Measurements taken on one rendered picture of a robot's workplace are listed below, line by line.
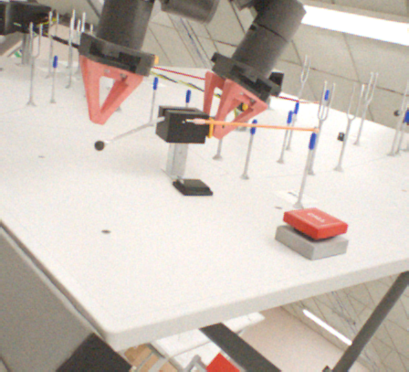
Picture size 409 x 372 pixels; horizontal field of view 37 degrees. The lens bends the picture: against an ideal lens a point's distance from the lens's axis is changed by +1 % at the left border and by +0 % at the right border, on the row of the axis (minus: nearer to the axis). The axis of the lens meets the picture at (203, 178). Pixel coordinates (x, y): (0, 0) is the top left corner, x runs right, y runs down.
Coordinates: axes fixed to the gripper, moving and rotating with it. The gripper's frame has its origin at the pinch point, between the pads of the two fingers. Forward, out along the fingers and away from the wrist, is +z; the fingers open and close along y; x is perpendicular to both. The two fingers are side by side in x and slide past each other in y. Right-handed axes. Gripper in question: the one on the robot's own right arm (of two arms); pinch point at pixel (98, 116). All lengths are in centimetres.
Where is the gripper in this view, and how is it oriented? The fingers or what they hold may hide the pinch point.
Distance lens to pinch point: 76.2
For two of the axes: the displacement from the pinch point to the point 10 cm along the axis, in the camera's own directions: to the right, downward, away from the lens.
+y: -4.3, -3.2, 8.4
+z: -3.0, 9.3, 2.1
